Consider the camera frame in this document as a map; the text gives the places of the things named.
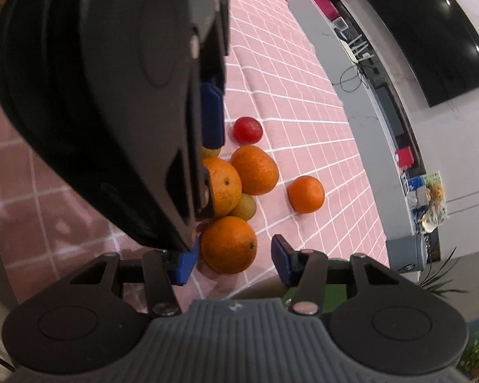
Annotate white marble television console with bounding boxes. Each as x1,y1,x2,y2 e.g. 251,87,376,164
269,0,442,274

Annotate large orange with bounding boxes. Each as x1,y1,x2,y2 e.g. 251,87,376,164
229,145,280,196
201,216,258,274

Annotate black soundbar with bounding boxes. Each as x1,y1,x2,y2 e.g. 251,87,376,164
373,82,408,140

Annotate pink box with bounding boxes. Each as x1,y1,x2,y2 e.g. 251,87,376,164
312,0,340,20

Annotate grey trash can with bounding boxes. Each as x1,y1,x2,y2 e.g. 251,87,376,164
386,233,428,274

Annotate red tomato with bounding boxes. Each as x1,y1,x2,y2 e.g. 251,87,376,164
233,116,263,144

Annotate orange with dark blemish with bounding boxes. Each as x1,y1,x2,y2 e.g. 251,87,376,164
203,157,243,219

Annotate brown teddy bear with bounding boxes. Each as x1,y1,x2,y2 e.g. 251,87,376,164
429,184,445,213

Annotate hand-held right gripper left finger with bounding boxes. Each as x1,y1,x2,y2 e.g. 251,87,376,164
66,235,202,317

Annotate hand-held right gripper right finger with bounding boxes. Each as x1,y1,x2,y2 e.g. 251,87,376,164
270,235,404,316

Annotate long-leaf potted plant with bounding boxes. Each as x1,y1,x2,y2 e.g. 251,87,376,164
419,247,469,300

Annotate printed picture card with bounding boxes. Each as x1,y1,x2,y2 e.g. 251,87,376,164
399,171,450,234

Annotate red box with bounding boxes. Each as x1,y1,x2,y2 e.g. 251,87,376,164
395,147,416,168

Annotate small round brownish fruit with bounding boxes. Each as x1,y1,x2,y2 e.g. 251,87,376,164
228,192,258,222

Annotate black cable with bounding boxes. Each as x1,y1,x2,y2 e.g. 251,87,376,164
339,66,374,92

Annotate black curved television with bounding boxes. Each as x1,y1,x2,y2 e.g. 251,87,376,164
349,0,479,108

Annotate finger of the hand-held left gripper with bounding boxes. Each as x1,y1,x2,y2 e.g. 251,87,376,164
189,0,231,149
165,144,215,248

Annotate small orange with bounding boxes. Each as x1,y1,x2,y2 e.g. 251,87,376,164
287,176,325,214

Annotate pink checked tablecloth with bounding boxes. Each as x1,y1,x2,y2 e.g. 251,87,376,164
0,0,391,316

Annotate white router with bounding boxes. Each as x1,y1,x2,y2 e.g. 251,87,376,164
341,32,374,64

